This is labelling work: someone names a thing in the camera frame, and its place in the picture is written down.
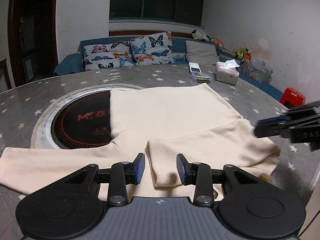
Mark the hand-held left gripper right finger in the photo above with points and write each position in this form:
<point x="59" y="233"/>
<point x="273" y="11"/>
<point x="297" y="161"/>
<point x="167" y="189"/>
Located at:
<point x="180" y="168"/>

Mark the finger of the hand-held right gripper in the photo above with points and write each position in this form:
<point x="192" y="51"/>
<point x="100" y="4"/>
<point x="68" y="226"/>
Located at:
<point x="271" y="120"/>
<point x="272" y="130"/>

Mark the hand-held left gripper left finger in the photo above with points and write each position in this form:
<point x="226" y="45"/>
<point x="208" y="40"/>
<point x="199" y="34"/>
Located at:
<point x="140" y="167"/>

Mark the cream garment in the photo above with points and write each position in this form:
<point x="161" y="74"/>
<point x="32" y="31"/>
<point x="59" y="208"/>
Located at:
<point x="170" y="112"/>

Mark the red plastic stool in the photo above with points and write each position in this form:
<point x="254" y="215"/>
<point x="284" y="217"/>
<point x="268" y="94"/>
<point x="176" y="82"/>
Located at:
<point x="291" y="96"/>

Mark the clear plastic storage bin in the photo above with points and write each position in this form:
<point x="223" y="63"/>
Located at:
<point x="257" y="71"/>

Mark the grey star tablecloth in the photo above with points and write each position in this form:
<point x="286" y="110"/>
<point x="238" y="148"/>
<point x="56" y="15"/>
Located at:
<point x="225" y="97"/>

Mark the white tissue box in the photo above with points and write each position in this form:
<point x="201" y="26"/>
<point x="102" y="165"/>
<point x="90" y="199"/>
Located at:
<point x="226" y="76"/>

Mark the colourful plush toys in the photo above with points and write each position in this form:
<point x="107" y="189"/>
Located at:
<point x="241" y="53"/>

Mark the black round induction cooktop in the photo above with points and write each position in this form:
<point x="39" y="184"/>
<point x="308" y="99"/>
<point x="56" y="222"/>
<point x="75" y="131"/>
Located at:
<point x="75" y="130"/>

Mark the clear plastic card box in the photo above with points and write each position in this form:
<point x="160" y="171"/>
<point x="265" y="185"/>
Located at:
<point x="201" y="77"/>

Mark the white remote control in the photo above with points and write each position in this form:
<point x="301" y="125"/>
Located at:
<point x="195" y="68"/>

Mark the pink plush toy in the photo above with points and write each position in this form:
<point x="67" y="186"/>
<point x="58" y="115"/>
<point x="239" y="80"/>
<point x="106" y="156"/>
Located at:
<point x="217" y="42"/>

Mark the grey pillow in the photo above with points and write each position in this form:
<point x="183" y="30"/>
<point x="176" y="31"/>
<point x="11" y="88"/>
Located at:
<point x="201" y="52"/>

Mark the round steel cooktop surround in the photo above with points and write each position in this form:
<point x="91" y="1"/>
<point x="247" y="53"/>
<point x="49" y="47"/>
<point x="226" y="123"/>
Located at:
<point x="45" y="130"/>

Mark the black white plush toy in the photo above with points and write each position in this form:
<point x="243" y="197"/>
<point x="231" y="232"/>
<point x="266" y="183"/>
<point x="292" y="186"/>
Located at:
<point x="198" y="35"/>

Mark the butterfly print pillow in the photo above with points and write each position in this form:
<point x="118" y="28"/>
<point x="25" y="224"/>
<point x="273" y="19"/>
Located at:
<point x="105" y="55"/>
<point x="150" y="47"/>

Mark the blue sofa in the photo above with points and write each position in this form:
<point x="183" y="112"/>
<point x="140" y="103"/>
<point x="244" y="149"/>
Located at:
<point x="70" y="62"/>

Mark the dark window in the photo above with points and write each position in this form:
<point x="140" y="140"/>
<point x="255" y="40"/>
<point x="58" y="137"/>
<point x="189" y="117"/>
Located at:
<point x="155" y="0"/>

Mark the brown wooden door frame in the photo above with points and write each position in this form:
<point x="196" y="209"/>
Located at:
<point x="13" y="30"/>

